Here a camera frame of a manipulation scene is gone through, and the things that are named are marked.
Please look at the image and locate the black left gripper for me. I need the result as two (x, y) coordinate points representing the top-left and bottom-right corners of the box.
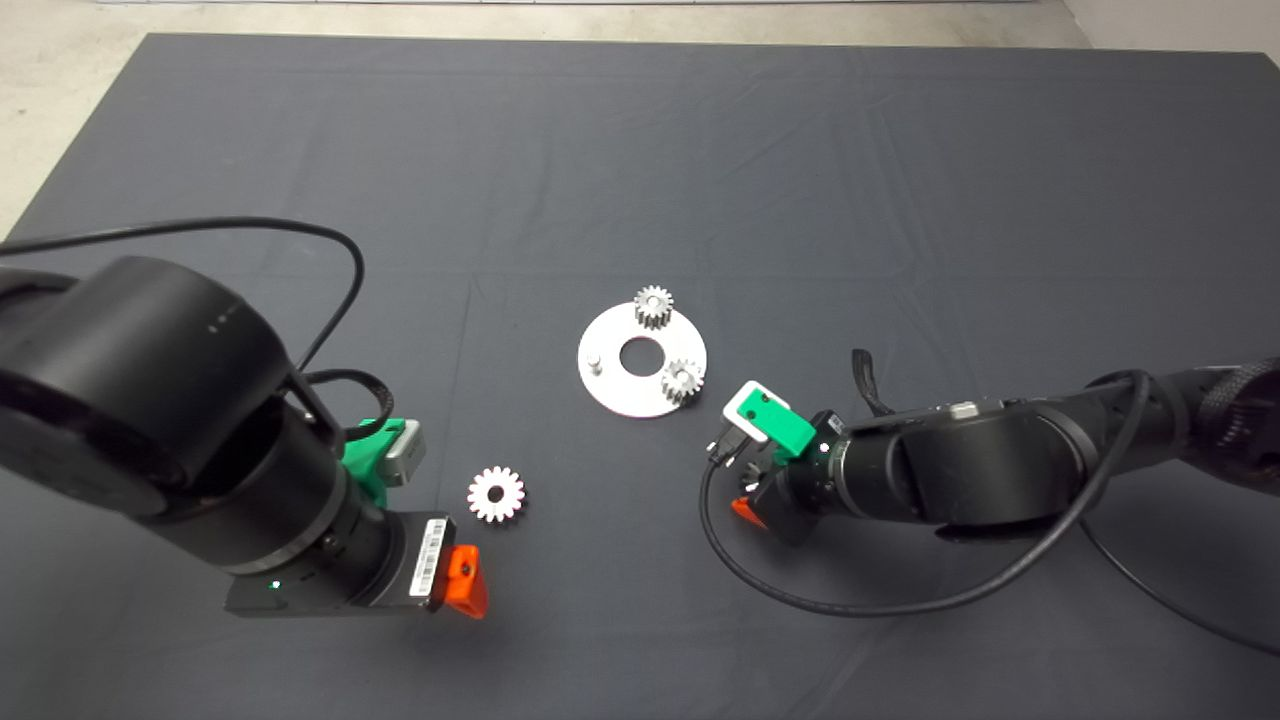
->
(224, 510), (490, 621)

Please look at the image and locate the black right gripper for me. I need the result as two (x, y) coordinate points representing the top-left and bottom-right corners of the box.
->
(731, 460), (839, 548)

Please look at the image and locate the larger steel gear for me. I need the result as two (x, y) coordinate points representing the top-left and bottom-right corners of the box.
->
(466, 465), (527, 524)

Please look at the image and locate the round metal plate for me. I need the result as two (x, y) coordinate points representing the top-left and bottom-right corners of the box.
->
(577, 303), (709, 419)

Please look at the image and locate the dark grey table cloth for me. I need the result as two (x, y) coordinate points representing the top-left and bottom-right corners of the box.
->
(0, 33), (1280, 720)

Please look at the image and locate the green right camera mount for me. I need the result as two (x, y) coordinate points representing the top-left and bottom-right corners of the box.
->
(735, 390), (819, 463)

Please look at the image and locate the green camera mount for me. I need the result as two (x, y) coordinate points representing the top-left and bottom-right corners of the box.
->
(342, 418), (409, 509)
(735, 390), (819, 463)

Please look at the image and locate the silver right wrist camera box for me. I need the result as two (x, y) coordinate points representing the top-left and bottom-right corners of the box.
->
(722, 380), (791, 444)

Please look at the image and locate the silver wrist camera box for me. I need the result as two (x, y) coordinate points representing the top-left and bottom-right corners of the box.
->
(722, 380), (791, 444)
(380, 425), (427, 488)

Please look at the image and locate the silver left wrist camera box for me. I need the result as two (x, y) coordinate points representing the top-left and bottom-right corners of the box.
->
(380, 425), (427, 488)

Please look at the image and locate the green left camera mount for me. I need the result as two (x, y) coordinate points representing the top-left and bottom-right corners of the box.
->
(342, 418), (409, 509)

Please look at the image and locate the thin black right camera cable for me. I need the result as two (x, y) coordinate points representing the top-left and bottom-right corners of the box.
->
(698, 372), (1280, 659)

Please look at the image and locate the thin black camera cable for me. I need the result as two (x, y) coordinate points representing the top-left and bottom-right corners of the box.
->
(0, 217), (396, 441)
(698, 372), (1280, 659)

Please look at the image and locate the thin black left camera cable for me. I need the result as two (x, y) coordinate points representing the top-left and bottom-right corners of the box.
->
(0, 217), (396, 441)

